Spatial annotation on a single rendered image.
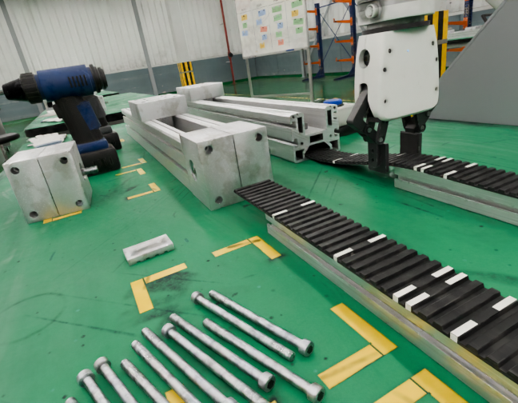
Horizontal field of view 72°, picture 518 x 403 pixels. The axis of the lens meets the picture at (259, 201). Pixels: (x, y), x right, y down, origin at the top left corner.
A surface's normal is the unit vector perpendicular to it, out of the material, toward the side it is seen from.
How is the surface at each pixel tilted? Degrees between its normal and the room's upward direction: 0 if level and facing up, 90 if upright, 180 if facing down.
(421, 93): 89
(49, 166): 90
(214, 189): 90
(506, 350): 0
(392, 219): 0
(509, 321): 0
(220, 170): 90
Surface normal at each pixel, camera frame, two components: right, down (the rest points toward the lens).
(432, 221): -0.15, -0.91
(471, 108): -0.86, 0.30
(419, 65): 0.44, 0.29
